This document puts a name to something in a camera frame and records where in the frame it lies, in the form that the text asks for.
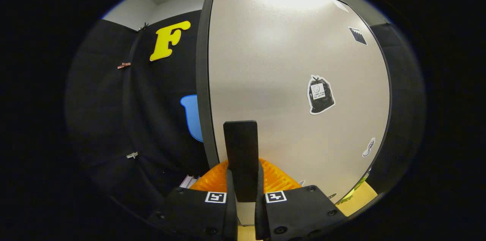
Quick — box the lavender book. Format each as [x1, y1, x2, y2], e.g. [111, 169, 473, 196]
[179, 175, 200, 189]

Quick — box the beige shoe cabinet door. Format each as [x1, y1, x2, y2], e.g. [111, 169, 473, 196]
[208, 0, 391, 226]

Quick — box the grey shoe cabinet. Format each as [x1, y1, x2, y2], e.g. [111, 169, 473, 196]
[195, 0, 393, 205]

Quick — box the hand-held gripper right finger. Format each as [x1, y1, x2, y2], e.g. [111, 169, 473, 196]
[254, 159, 349, 241]

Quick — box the black backdrop cloth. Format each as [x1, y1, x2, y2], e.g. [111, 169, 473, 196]
[65, 9, 426, 217]

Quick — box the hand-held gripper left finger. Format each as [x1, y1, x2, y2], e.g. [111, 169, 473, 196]
[147, 159, 238, 241]

